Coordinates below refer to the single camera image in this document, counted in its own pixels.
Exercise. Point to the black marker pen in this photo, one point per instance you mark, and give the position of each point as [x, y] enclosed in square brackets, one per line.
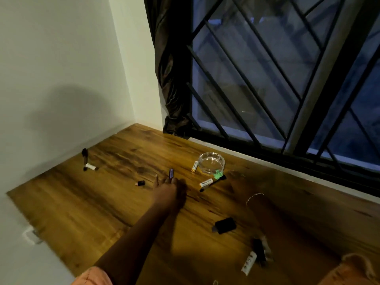
[85, 158]

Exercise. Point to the white battery orange end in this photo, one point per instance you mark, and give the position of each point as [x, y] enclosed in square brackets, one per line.
[206, 183]

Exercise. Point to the small black cap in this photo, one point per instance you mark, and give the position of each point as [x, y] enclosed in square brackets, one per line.
[140, 183]

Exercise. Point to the small black box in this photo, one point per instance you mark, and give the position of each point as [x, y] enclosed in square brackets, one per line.
[224, 225]

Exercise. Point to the orange shirt sleeve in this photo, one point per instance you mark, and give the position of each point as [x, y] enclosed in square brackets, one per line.
[92, 277]

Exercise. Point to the dark brown curtain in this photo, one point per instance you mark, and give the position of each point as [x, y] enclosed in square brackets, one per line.
[170, 65]

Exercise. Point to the person's left forearm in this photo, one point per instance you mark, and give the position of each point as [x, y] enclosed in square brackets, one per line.
[133, 243]

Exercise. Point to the small green clip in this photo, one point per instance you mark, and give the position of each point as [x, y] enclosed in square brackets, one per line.
[218, 174]

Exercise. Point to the person's right hand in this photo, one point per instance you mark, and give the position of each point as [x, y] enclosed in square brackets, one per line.
[241, 184]

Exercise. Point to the white battery black print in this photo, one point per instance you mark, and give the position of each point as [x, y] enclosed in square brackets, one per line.
[248, 263]

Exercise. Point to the person's left fingers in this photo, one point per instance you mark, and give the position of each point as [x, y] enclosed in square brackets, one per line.
[156, 181]

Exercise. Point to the person's right forearm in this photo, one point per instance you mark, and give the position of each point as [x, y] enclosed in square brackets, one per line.
[285, 237]

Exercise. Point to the purple battery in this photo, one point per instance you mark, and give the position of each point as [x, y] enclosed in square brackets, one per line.
[171, 173]

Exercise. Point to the white wall bracket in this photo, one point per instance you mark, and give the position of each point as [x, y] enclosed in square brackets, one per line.
[31, 235]

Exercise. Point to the person's left hand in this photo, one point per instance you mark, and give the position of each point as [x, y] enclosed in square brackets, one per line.
[167, 194]

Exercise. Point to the window frame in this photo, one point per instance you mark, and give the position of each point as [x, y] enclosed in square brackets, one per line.
[323, 71]

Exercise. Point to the black metal window grille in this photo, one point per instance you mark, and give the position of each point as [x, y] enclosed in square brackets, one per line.
[267, 74]

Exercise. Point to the clear glass ashtray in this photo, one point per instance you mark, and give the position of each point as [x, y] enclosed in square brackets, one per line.
[211, 162]

